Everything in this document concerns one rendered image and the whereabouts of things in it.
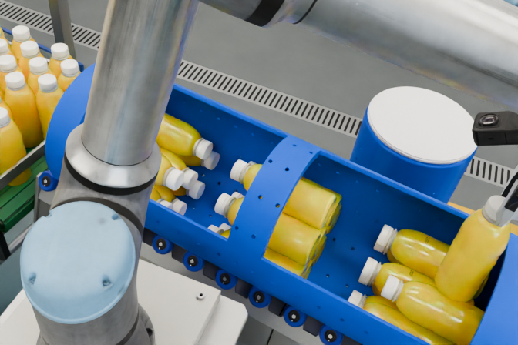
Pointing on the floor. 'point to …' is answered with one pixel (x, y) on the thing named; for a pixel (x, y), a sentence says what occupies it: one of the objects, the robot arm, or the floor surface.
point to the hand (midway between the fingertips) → (500, 206)
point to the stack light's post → (60, 16)
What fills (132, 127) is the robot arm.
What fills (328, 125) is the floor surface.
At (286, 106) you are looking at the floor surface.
